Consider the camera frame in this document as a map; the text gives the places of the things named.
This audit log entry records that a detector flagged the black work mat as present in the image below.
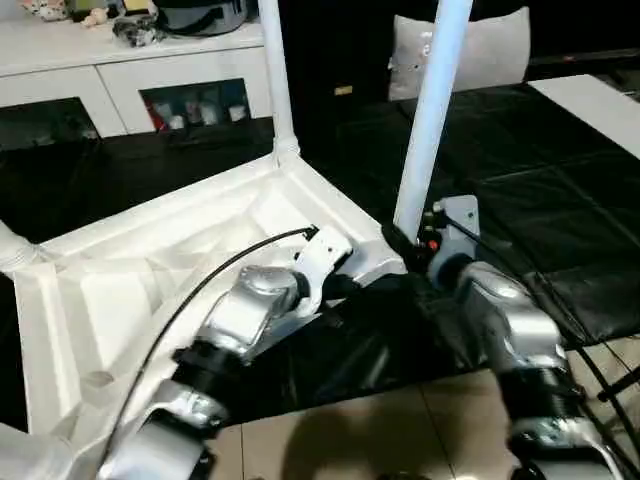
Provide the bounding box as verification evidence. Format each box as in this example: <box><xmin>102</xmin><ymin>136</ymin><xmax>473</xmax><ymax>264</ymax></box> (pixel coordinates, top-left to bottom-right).
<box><xmin>0</xmin><ymin>82</ymin><xmax>640</xmax><ymax>421</ymax></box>

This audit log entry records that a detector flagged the grey cushion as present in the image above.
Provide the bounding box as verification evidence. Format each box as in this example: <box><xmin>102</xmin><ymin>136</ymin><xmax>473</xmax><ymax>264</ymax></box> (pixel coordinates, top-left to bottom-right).
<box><xmin>388</xmin><ymin>5</ymin><xmax>531</xmax><ymax>101</ymax></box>

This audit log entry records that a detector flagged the grey rounded device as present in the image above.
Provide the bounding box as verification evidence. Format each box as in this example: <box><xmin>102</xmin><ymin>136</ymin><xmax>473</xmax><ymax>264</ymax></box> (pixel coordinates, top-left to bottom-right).
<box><xmin>157</xmin><ymin>0</ymin><xmax>249</xmax><ymax>36</ymax></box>

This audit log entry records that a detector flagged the white plastic table leg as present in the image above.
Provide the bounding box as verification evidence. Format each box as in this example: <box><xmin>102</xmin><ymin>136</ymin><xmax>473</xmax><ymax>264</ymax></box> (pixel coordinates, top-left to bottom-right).
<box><xmin>0</xmin><ymin>219</ymin><xmax>44</xmax><ymax>274</ymax></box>
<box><xmin>0</xmin><ymin>422</ymin><xmax>76</xmax><ymax>480</ymax></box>
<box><xmin>393</xmin><ymin>0</ymin><xmax>475</xmax><ymax>241</ymax></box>
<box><xmin>257</xmin><ymin>0</ymin><xmax>302</xmax><ymax>169</ymax></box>

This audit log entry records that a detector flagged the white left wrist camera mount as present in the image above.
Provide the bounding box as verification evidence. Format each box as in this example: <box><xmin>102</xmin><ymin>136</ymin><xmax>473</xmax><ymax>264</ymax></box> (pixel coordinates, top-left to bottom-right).
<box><xmin>293</xmin><ymin>225</ymin><xmax>352</xmax><ymax>316</ymax></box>

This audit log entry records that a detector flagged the black box with yellow label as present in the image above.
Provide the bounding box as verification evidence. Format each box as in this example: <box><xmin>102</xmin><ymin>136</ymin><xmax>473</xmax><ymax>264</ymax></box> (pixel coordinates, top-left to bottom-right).
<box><xmin>279</xmin><ymin>0</ymin><xmax>401</xmax><ymax>121</ymax></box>

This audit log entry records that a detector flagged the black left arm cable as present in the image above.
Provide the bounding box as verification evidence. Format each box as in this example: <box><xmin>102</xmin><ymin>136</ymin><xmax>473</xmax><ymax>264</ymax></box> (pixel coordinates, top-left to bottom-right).
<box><xmin>97</xmin><ymin>225</ymin><xmax>321</xmax><ymax>471</ymax></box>

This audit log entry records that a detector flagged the black tripod leg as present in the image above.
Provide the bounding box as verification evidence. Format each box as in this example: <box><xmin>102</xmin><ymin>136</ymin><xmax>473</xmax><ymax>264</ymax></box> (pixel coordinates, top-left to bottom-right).
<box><xmin>597</xmin><ymin>372</ymin><xmax>640</xmax><ymax>401</ymax></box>

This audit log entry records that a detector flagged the white plastic table top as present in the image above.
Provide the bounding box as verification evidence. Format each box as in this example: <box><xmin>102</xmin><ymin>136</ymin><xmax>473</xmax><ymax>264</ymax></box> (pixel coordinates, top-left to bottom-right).
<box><xmin>0</xmin><ymin>149</ymin><xmax>407</xmax><ymax>466</ymax></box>

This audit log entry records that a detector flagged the dark tangled small object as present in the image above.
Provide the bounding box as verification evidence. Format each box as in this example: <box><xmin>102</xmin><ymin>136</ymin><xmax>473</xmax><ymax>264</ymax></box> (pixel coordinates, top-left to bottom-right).
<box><xmin>113</xmin><ymin>14</ymin><xmax>159</xmax><ymax>47</ymax></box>

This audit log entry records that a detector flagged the white flat board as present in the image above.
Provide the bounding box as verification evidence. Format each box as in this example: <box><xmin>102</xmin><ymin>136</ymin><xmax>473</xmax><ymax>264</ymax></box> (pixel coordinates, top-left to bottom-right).
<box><xmin>529</xmin><ymin>74</ymin><xmax>640</xmax><ymax>156</ymax></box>

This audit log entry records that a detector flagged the white cabinet with glass doors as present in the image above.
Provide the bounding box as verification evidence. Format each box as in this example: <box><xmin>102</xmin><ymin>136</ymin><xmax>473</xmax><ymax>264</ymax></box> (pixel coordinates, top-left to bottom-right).
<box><xmin>0</xmin><ymin>19</ymin><xmax>281</xmax><ymax>151</ymax></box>

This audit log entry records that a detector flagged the white spotted soft toy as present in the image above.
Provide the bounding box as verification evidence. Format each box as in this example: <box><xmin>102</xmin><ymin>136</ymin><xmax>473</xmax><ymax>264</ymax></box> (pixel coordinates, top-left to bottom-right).
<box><xmin>22</xmin><ymin>0</ymin><xmax>69</xmax><ymax>21</ymax></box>

